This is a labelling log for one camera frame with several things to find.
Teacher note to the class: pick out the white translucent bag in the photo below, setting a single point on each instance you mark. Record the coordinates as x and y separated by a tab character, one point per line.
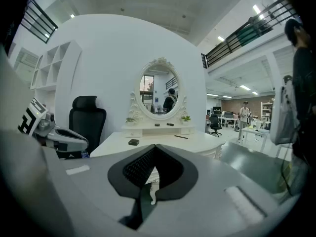
285	117

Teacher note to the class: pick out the black square compact case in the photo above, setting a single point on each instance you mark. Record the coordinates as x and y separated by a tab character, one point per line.
133	142

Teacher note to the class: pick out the white oval carved mirror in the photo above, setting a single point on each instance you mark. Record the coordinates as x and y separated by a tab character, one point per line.
159	117

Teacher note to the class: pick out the short black balcony railing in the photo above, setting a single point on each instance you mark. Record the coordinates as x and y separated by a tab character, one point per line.
37	21

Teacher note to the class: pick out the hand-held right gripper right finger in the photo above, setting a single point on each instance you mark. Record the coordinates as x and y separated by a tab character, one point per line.
177	179

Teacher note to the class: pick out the long black balcony railing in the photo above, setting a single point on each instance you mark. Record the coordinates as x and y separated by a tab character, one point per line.
237	41

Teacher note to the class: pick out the dark makeup pencil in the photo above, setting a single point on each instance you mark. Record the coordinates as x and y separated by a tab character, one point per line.
181	137

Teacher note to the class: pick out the blue water bottle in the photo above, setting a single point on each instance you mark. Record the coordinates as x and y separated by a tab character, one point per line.
85	154

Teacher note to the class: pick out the small white desk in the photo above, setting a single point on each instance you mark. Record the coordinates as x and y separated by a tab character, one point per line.
255	131

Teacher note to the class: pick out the black lipstick tube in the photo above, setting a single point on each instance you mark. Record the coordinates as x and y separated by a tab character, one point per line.
170	124

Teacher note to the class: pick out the white storage rack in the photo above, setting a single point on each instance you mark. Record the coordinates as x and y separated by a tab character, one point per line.
266	111

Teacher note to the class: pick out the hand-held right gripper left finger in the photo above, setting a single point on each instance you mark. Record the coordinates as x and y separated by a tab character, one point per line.
138	167

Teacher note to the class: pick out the small black office chair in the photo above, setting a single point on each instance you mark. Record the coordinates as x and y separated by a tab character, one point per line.
214	123

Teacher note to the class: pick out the white wall bookshelf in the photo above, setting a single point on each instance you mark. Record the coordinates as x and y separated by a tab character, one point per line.
66	68

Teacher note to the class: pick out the pale leafy potted plant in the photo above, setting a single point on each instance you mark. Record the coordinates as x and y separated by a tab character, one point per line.
130	121

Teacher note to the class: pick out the bright green potted plant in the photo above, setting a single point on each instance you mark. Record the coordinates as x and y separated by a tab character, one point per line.
185	120

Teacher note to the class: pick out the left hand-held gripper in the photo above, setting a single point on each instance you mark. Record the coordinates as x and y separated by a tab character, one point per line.
42	125

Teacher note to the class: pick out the white vanity table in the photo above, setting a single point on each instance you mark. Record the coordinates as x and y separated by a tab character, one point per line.
168	142

